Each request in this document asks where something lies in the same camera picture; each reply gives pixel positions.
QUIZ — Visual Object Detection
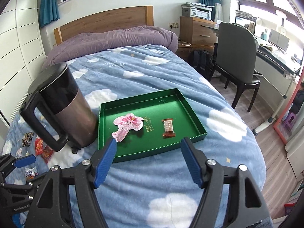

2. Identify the white blue snack packet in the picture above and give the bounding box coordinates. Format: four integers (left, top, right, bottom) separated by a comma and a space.
25, 166, 39, 181

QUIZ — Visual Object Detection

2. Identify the dark brown snack packet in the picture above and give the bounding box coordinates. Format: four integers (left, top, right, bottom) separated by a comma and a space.
22, 132, 34, 147

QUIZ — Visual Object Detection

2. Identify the orange red snack packet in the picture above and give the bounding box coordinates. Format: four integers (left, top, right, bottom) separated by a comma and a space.
35, 136, 44, 156

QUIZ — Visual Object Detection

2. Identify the pink cartoon character packet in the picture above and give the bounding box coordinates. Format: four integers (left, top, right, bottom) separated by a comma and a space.
111, 113, 144, 142

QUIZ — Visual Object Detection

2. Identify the small brown clear candy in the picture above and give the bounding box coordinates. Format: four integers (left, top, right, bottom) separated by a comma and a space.
162, 118, 176, 138

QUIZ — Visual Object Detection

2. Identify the green rectangular tray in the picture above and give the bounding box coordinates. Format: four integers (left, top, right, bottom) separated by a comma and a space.
97, 88, 207, 163

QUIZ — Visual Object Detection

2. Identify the black steel electric kettle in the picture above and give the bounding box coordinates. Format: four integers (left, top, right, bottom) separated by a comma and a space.
20, 62, 97, 154

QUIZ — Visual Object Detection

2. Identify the white wardrobe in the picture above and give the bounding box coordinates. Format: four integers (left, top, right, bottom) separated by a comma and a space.
1, 0, 46, 125

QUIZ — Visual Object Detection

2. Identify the dark grey chair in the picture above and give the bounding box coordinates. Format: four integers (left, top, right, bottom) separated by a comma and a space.
208, 22, 263, 112

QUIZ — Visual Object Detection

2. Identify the white desk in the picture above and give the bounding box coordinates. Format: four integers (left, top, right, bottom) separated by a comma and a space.
253, 37, 300, 135

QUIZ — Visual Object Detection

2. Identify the purple duvet roll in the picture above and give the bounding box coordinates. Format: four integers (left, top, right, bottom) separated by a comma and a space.
41, 26, 178, 70

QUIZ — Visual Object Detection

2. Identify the wooden drawer cabinet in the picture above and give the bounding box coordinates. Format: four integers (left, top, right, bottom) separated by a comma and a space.
176, 17, 217, 61

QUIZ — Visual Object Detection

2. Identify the wooden headboard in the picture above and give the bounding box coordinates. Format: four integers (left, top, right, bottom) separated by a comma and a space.
54, 6, 154, 45

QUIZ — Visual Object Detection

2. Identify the computer monitor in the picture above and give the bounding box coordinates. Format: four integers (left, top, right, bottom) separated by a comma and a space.
235, 15, 257, 35

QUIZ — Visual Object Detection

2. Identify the white grey printer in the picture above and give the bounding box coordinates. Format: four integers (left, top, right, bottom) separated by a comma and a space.
181, 2, 213, 21

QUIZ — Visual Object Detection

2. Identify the left teal curtain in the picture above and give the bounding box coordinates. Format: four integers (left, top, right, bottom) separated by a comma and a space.
39, 0, 60, 28

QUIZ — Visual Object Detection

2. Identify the white wall socket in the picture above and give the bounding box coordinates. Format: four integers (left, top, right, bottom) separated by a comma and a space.
169, 23, 179, 28

